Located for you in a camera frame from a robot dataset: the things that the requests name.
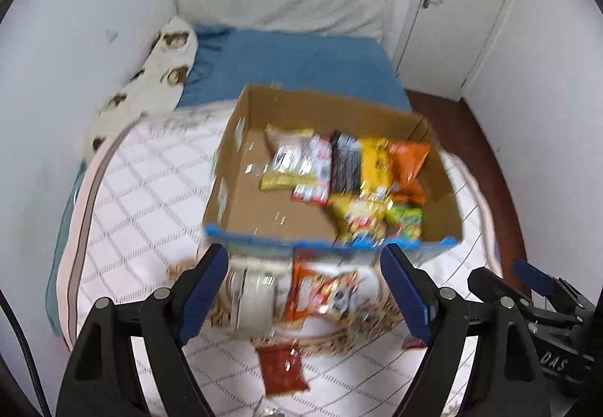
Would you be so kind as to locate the grey white pillow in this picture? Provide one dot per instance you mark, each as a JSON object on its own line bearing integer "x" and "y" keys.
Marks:
{"x": 282, "y": 4}

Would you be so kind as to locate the yellow-edged bread packet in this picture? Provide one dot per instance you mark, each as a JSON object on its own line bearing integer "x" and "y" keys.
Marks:
{"x": 285, "y": 158}

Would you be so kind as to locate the white quilted blanket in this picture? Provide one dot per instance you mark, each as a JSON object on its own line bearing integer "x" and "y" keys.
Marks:
{"x": 141, "y": 219}

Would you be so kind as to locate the yellow panda snack packet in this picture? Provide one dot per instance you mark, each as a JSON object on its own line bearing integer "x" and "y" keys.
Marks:
{"x": 358, "y": 216}

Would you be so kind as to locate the green candy packet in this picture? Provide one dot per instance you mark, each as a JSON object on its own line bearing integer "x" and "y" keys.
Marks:
{"x": 404, "y": 221}

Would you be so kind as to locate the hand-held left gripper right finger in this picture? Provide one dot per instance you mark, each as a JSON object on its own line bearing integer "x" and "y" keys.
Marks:
{"x": 407, "y": 297}

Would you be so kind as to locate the plain orange snack packet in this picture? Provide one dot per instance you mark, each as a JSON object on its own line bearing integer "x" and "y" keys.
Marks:
{"x": 407, "y": 167}

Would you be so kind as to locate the blue bed sheet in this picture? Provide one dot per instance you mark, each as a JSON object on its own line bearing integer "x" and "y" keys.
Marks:
{"x": 301, "y": 63}

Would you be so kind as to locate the white snack packet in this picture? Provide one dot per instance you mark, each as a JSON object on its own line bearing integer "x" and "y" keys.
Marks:
{"x": 256, "y": 294}

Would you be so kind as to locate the orange panda snack packet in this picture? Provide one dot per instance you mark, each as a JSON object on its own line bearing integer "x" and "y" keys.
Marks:
{"x": 320, "y": 289}

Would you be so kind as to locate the blue printed cardboard box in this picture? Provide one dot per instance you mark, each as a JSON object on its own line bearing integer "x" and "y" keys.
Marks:
{"x": 264, "y": 209}

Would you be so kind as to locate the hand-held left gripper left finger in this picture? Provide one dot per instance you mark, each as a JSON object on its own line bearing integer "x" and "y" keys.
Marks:
{"x": 202, "y": 294}

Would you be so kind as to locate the long red sachet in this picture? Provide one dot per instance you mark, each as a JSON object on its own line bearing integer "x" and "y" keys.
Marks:
{"x": 313, "y": 172}

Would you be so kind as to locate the bear print pillow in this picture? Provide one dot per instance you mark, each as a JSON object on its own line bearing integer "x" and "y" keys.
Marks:
{"x": 160, "y": 73}

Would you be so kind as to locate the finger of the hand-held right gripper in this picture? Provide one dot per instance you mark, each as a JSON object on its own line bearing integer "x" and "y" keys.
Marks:
{"x": 532, "y": 275}
{"x": 494, "y": 285}

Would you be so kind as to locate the dark red snack packet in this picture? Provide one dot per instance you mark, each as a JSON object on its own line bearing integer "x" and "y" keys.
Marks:
{"x": 282, "y": 370}

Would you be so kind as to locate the white door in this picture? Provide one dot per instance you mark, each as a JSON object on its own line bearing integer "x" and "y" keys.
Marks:
{"x": 461, "y": 7}

